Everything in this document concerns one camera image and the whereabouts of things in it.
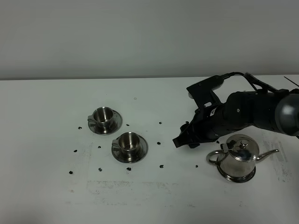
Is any front stainless steel teacup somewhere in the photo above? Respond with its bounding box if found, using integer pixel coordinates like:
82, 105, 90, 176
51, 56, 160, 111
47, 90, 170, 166
112, 132, 141, 155

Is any front steel saucer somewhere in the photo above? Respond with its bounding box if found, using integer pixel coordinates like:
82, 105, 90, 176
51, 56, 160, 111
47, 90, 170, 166
112, 135, 148, 163

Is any teapot steel saucer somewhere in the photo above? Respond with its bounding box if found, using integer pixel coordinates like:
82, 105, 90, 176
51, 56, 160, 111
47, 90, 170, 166
217, 166, 256, 183

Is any rear stainless steel teacup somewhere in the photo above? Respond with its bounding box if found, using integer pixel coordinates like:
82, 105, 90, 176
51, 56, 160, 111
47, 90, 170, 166
87, 106, 114, 127

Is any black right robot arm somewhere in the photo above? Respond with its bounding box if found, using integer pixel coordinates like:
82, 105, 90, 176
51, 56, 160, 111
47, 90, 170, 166
173, 72, 299, 148

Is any stainless steel teapot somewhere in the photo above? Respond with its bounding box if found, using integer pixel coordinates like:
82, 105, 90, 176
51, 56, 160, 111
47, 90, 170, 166
206, 134, 279, 177

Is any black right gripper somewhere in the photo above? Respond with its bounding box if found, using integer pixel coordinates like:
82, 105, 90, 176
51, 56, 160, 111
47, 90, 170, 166
172, 75, 234, 148

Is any stainless steel teacup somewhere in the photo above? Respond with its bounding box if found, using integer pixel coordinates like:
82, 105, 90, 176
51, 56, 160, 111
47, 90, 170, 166
87, 106, 114, 127
112, 132, 141, 155

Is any rear steel saucer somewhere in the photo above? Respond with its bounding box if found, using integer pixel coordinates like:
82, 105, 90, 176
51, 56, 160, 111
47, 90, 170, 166
88, 110, 122, 135

